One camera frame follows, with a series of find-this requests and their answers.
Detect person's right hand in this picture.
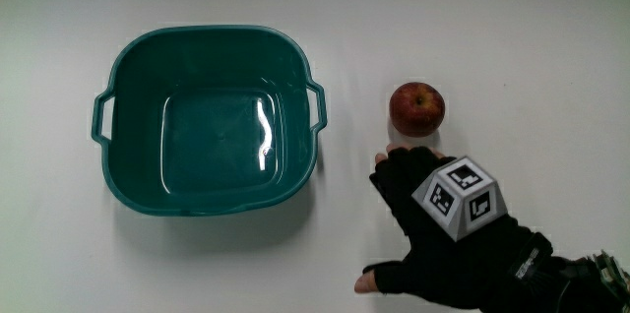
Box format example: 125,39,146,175
353,143,556,312

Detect red apple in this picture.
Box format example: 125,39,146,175
388,81,447,139

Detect person's right forearm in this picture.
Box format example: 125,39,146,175
514,253,630,313

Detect white desk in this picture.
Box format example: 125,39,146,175
0,0,630,313

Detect wrist-mounted circuit board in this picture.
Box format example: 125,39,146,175
588,249,630,300

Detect green plastic basin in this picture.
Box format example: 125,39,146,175
91,25,329,218

